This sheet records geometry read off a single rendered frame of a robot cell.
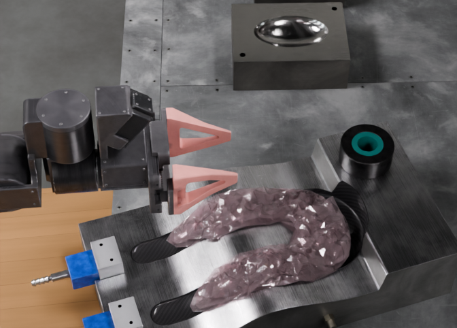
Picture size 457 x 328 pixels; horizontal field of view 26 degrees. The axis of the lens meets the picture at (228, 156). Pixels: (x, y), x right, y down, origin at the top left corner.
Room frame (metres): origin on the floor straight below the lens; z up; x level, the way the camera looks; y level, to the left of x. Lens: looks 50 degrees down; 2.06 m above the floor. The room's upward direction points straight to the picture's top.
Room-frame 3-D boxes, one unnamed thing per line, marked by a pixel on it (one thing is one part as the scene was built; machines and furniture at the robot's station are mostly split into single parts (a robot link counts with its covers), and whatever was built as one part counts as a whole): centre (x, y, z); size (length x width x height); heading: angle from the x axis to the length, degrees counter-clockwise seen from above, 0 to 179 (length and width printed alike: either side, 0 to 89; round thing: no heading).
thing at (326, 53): (1.28, -0.11, 0.84); 0.20 x 0.15 x 0.07; 91
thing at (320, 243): (0.82, -0.05, 0.90); 0.26 x 0.18 x 0.08; 108
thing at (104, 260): (0.79, 0.22, 0.86); 0.13 x 0.05 x 0.05; 108
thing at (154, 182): (0.71, 0.11, 1.20); 0.10 x 0.07 x 0.07; 7
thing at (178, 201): (0.70, 0.04, 1.20); 0.09 x 0.07 x 0.07; 97
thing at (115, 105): (0.71, 0.11, 1.25); 0.07 x 0.06 x 0.11; 7
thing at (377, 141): (0.96, -0.21, 0.93); 0.08 x 0.08 x 0.04
